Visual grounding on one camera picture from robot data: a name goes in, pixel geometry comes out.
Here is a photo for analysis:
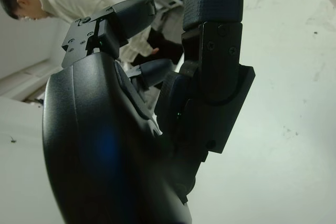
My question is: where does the grey cloth bundle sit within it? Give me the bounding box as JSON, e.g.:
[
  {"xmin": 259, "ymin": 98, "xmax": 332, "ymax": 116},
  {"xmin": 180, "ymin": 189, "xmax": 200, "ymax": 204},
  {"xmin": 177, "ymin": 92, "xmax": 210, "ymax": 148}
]
[{"xmin": 153, "ymin": 7, "xmax": 184, "ymax": 42}]

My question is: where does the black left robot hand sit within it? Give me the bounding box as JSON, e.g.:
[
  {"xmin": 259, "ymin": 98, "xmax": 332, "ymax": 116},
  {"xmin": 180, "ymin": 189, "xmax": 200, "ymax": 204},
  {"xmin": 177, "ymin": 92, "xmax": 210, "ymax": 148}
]
[{"xmin": 41, "ymin": 0, "xmax": 256, "ymax": 224}]

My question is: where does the person in cream sweater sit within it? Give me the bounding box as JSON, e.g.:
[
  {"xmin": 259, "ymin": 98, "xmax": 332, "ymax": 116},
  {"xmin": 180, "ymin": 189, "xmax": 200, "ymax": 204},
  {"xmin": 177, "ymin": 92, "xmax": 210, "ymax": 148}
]
[{"xmin": 0, "ymin": 0, "xmax": 184, "ymax": 67}]

